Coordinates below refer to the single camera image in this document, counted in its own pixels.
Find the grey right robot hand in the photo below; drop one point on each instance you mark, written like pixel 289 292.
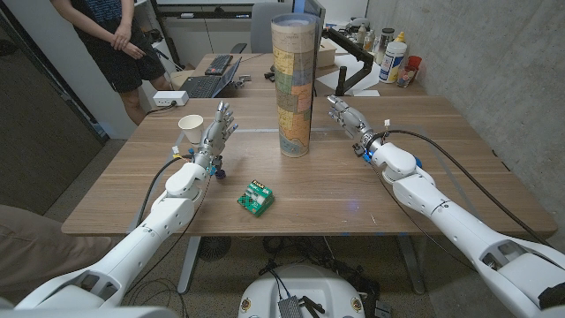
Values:
pixel 351 119

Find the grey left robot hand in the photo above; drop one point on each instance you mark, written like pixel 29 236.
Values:
pixel 214 134

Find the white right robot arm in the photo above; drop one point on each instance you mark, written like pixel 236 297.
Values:
pixel 454 221

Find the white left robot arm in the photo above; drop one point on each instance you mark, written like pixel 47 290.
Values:
pixel 130 256

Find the white paper cup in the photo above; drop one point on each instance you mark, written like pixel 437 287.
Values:
pixel 192 128

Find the rolled colourful map tube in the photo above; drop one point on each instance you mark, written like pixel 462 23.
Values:
pixel 293 88

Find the green package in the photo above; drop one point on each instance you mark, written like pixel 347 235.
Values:
pixel 256 199

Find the red cup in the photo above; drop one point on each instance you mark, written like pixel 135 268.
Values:
pixel 415 61

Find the white paper sheet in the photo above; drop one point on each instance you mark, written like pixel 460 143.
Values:
pixel 353 73

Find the black laptop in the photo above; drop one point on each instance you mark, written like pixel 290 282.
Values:
pixel 203 86

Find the white power strip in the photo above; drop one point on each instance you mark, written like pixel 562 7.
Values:
pixel 170 98

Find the beige box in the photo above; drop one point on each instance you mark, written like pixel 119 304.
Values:
pixel 326 54

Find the black keyboard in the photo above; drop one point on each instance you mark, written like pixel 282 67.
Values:
pixel 219 64

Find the white canister with blue label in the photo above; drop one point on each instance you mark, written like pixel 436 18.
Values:
pixel 392 62

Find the dark lidded jar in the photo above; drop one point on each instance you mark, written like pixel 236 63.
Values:
pixel 384 40

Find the yellow capped bottle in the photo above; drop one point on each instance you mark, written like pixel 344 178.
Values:
pixel 400 37

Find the round black fan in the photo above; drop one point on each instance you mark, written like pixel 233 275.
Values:
pixel 214 248

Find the computer monitor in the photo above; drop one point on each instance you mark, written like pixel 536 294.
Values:
pixel 320 9

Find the grey office chair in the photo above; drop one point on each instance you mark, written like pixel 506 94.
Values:
pixel 262 26

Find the standing person in black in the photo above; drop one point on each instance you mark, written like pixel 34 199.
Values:
pixel 117 62

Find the grey metal table leg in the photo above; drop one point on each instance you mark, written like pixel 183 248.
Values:
pixel 189 265
pixel 411 265

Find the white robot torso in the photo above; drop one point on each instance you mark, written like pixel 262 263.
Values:
pixel 304 287

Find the seated person's brown trouser leg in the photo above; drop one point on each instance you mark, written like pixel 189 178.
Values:
pixel 44 252

